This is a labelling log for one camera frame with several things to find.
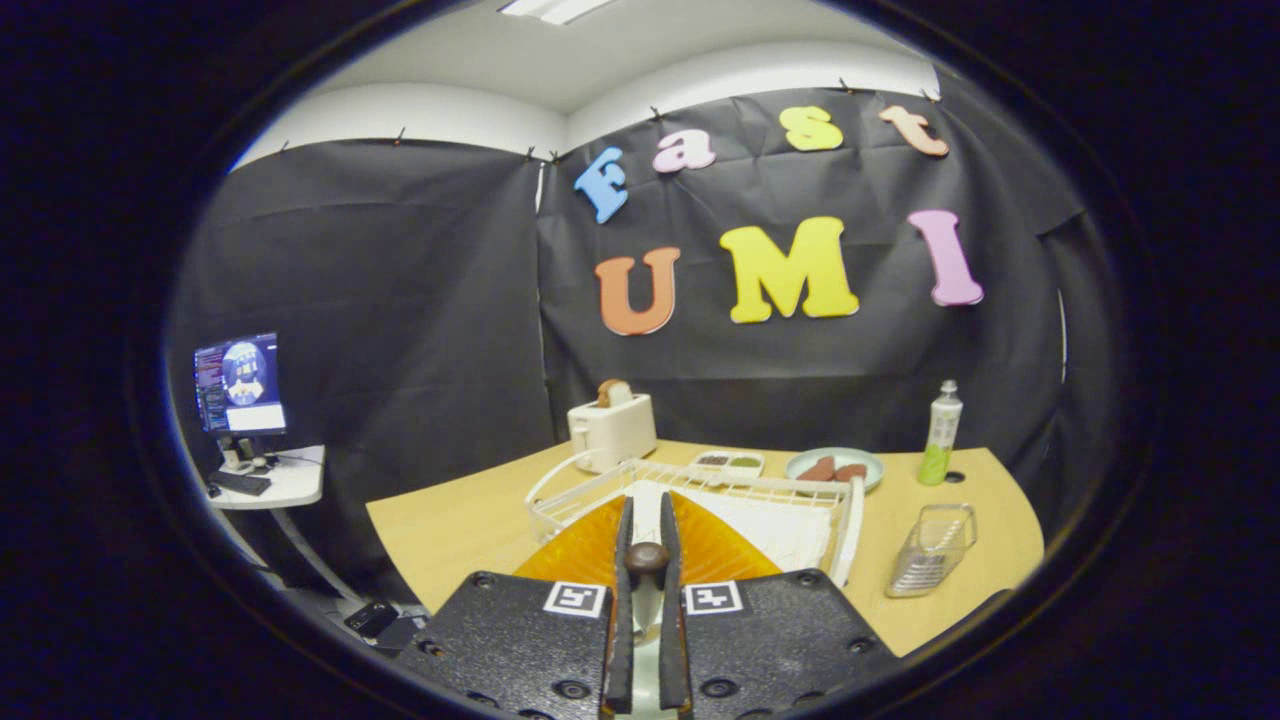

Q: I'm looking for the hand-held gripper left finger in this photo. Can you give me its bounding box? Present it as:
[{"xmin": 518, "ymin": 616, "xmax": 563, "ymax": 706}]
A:
[{"xmin": 395, "ymin": 495, "xmax": 636, "ymax": 720}]

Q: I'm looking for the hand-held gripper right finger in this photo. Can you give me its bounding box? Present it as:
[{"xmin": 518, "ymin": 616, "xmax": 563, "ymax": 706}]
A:
[{"xmin": 660, "ymin": 490, "xmax": 896, "ymax": 720}]

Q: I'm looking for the pale green plate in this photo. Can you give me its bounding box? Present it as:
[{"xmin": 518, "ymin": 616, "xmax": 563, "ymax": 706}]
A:
[{"xmin": 628, "ymin": 600, "xmax": 669, "ymax": 720}]

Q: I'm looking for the white wire dish rack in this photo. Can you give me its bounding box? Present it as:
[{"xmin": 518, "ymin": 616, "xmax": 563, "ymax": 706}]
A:
[{"xmin": 525, "ymin": 450, "xmax": 866, "ymax": 589}]

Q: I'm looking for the metal wire basket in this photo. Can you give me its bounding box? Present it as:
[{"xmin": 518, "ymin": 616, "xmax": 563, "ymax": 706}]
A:
[{"xmin": 885, "ymin": 503, "xmax": 978, "ymax": 599}]

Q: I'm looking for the small round food dish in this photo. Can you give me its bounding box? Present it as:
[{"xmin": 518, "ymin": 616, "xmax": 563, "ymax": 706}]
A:
[{"xmin": 785, "ymin": 447, "xmax": 885, "ymax": 493}]

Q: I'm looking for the white condiment tray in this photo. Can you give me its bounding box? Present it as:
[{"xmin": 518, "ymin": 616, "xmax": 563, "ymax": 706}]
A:
[{"xmin": 692, "ymin": 451, "xmax": 766, "ymax": 478}]

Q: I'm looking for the white toaster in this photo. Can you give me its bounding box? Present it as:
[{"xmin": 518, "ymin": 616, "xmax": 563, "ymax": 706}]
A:
[{"xmin": 567, "ymin": 393, "xmax": 658, "ymax": 474}]

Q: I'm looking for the green and white bottle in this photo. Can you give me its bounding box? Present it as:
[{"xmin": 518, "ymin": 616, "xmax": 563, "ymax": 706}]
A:
[{"xmin": 918, "ymin": 380, "xmax": 964, "ymax": 487}]

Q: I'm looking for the white side table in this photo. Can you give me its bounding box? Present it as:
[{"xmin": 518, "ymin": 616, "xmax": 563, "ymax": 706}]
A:
[{"xmin": 205, "ymin": 445, "xmax": 366, "ymax": 601}]

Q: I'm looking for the black backdrop cloth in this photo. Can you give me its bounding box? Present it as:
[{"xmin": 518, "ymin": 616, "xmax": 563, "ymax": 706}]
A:
[{"xmin": 165, "ymin": 70, "xmax": 1121, "ymax": 601}]

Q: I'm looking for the computer monitor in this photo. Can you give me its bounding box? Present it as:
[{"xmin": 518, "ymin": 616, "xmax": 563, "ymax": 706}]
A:
[{"xmin": 193, "ymin": 332, "xmax": 288, "ymax": 473}]

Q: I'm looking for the ceiling light panel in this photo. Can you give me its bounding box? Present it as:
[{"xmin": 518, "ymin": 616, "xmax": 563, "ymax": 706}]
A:
[{"xmin": 498, "ymin": 0, "xmax": 616, "ymax": 26}]

